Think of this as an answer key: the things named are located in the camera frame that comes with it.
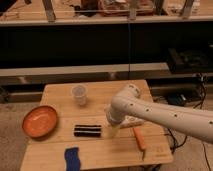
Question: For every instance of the wooden table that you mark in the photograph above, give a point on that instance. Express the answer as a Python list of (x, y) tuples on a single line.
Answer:
[(47, 154)]

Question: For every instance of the black power adapter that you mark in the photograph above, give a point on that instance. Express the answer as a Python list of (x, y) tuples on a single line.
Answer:
[(175, 100)]

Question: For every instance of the orange ceramic bowl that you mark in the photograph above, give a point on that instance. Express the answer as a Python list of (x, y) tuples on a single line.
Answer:
[(40, 121)]

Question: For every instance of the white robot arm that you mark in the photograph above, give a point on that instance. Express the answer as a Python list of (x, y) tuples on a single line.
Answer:
[(193, 122)]

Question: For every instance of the orange handled screwdriver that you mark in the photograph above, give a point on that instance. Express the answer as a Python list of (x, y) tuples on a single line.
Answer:
[(140, 141)]

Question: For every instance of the translucent plastic cup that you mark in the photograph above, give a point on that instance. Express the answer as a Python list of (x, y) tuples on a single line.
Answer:
[(79, 94)]

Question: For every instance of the pale suction gripper tip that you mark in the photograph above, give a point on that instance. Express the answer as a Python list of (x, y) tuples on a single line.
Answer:
[(112, 131)]

